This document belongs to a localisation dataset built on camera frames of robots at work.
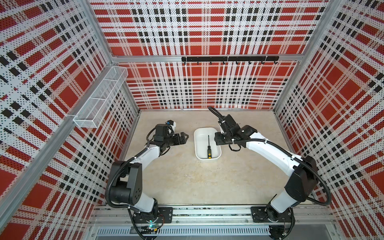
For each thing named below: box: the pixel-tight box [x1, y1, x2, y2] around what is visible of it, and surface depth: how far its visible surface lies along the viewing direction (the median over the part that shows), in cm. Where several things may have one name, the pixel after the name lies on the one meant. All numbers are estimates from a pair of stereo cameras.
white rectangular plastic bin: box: [194, 127, 222, 161], surface depth 100 cm
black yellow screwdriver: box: [207, 135, 212, 159], surface depth 96 cm
